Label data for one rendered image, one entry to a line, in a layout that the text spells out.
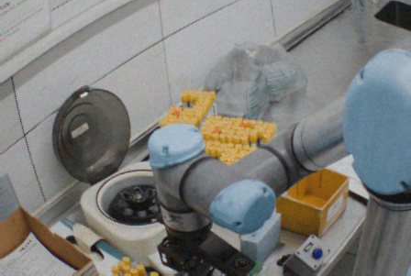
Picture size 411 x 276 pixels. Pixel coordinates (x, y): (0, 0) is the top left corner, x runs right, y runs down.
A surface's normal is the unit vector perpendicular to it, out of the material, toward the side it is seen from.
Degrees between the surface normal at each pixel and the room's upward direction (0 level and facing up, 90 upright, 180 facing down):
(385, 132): 82
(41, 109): 90
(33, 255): 2
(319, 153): 105
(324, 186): 90
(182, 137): 0
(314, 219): 90
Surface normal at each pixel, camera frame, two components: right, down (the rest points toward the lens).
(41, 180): 0.78, 0.26
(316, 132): -0.89, 0.00
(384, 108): -0.76, 0.29
